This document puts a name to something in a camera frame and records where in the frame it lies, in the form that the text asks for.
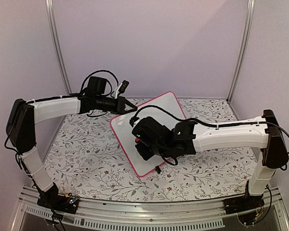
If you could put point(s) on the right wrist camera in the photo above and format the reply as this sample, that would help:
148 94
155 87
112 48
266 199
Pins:
133 121

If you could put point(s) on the black whiteboard foot clip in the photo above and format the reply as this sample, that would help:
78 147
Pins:
158 170

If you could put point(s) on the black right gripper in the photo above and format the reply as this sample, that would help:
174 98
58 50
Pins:
145 154

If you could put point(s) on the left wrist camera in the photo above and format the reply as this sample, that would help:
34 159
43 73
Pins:
120 89

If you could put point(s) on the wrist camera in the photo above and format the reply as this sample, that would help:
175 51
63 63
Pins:
120 89
133 121

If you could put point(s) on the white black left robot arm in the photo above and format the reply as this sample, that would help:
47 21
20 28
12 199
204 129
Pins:
26 116

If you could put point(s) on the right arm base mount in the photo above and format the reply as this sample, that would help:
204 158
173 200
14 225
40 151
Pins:
242 203

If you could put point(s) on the left aluminium corner post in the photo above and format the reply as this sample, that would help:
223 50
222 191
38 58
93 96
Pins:
56 44

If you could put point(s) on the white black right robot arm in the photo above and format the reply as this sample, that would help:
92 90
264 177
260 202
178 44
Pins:
262 132

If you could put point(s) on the aluminium corner post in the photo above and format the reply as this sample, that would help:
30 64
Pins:
56 44
242 50

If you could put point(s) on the right aluminium corner post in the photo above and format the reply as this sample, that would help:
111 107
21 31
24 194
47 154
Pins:
242 50

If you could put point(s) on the aluminium front rail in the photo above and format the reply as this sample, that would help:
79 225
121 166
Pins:
101 215

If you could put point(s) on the floral patterned table mat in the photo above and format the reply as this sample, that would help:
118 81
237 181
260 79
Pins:
86 159

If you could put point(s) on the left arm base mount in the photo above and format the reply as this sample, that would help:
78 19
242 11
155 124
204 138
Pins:
67 203

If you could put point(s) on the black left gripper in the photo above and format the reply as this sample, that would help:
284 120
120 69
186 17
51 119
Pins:
121 105

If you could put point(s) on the pink framed whiteboard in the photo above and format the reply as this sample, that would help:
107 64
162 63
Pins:
122 130

